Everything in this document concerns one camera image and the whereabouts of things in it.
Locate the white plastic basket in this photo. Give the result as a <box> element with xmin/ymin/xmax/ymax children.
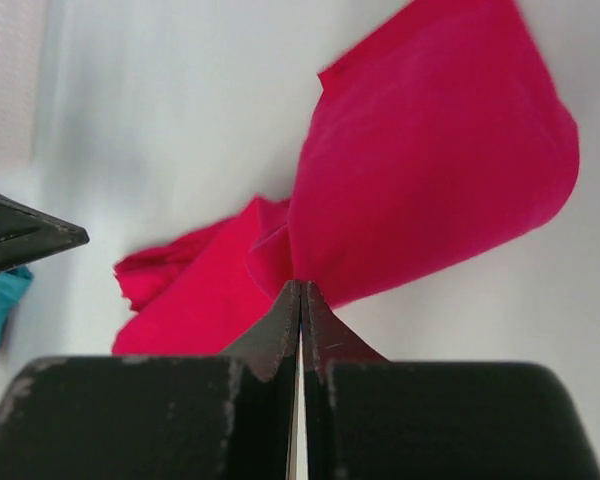
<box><xmin>0</xmin><ymin>0</ymin><xmax>49</xmax><ymax>170</ymax></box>

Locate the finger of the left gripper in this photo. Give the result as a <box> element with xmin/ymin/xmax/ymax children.
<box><xmin>0</xmin><ymin>194</ymin><xmax>89</xmax><ymax>273</ymax></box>

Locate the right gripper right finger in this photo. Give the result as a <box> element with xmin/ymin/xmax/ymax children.
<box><xmin>300</xmin><ymin>283</ymin><xmax>600</xmax><ymax>479</ymax></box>

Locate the pink t shirt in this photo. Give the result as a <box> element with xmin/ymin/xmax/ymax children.
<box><xmin>112</xmin><ymin>1</ymin><xmax>579</xmax><ymax>355</ymax></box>

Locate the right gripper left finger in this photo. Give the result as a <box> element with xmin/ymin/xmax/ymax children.
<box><xmin>0</xmin><ymin>281</ymin><xmax>300</xmax><ymax>479</ymax></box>

